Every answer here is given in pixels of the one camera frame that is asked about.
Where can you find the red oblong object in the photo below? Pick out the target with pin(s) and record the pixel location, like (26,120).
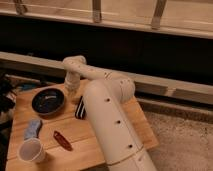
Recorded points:
(62,141)

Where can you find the dark blue ceramic bowl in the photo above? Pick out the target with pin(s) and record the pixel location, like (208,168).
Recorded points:
(48,101)

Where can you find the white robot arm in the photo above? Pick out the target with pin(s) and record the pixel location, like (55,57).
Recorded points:
(102,99)

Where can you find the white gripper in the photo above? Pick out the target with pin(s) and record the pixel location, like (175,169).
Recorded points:
(72,81)

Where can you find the black striped rectangular object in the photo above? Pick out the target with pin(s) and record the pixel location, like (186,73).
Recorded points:
(80,110)

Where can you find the white plastic cup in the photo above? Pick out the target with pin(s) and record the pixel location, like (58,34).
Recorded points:
(31,150)

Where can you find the wooden table board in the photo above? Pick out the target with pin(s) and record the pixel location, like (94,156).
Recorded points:
(86,151)

